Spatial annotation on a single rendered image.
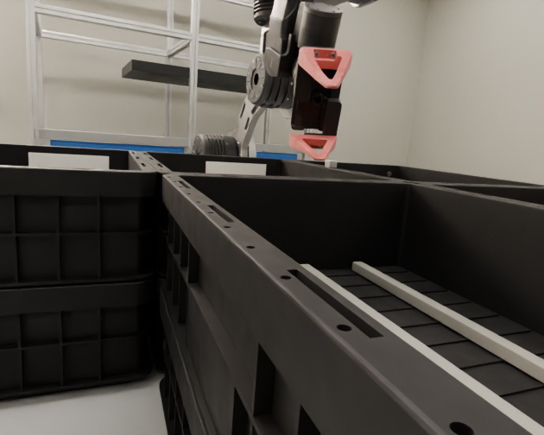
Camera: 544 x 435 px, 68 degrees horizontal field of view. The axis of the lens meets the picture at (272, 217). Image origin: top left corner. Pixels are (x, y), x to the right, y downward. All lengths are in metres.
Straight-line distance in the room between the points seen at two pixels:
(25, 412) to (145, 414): 0.11
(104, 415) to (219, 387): 0.26
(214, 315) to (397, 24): 4.47
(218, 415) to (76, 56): 3.24
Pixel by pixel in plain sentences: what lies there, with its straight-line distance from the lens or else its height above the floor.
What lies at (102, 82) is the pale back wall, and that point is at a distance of 3.37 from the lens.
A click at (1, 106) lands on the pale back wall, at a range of 3.37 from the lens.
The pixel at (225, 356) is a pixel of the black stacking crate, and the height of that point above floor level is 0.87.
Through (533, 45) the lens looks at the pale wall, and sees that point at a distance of 4.08.
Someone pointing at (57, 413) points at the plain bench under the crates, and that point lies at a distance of 0.47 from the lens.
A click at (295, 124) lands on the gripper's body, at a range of 0.61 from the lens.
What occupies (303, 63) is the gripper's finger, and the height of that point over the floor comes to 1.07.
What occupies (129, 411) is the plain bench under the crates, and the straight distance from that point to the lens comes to 0.46.
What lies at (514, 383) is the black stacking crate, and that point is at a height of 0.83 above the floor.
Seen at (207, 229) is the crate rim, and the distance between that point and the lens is 0.20.
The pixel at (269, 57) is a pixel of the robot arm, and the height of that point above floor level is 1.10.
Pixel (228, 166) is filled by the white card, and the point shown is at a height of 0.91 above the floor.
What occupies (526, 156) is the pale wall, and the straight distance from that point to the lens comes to 3.92.
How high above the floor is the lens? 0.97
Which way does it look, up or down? 11 degrees down
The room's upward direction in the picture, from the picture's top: 4 degrees clockwise
